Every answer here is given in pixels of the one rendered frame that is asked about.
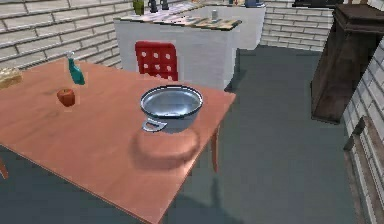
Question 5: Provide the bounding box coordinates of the dark brown wooden cabinet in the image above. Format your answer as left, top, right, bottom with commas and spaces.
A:
310, 3, 384, 125

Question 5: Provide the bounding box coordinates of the red chair with white dots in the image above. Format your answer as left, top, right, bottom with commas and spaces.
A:
134, 40, 179, 82

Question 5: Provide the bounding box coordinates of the orange wooden table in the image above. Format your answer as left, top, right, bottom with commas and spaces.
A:
0, 58, 237, 224

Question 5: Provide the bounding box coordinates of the teal spray bottle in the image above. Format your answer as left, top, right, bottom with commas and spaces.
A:
65, 50, 86, 86

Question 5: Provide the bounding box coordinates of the blue round container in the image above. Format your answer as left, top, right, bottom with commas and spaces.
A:
244, 0, 266, 9

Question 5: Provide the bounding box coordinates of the green bottle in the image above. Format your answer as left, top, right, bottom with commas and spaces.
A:
132, 0, 145, 16

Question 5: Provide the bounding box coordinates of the red apple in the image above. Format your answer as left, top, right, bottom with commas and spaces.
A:
56, 87, 76, 108

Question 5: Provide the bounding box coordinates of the silver metal pot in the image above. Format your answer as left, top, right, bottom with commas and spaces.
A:
139, 84, 205, 134

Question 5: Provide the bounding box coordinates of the tan bread loaf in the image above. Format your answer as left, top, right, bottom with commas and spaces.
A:
0, 67, 23, 90

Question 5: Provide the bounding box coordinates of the white kitchen counter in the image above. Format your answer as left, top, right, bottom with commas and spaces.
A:
113, 2, 268, 92

